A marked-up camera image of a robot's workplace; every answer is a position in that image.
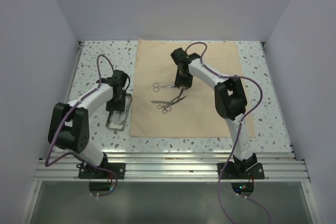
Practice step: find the steel forceps with rings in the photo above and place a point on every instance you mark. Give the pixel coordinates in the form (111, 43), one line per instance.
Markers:
(179, 96)

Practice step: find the steel scissors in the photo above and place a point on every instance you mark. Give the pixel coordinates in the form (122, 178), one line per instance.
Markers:
(168, 107)
(157, 87)

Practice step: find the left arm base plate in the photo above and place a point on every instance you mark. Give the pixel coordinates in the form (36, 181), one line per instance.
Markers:
(108, 171)

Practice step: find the steel scalpel handle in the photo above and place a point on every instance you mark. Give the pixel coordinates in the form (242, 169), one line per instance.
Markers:
(161, 102)

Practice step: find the beige cloth mat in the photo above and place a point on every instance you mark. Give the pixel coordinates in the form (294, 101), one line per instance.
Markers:
(193, 117)

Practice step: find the aluminium rail frame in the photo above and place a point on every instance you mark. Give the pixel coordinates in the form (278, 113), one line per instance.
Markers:
(175, 179)

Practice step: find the white sterile packet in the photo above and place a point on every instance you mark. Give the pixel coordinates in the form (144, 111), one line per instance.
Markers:
(117, 117)

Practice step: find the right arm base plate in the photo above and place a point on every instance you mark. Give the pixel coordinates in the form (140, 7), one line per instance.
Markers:
(232, 171)

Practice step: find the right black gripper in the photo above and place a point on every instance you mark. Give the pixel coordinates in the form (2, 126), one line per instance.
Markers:
(179, 82)

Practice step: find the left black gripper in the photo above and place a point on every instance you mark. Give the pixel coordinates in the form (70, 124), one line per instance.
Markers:
(119, 107)

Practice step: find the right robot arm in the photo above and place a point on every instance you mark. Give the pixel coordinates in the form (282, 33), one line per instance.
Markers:
(230, 104)

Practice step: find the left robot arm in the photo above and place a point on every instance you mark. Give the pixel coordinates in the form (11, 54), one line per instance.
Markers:
(69, 128)

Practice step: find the metal instrument tray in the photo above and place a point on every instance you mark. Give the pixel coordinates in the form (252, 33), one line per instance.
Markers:
(114, 127)

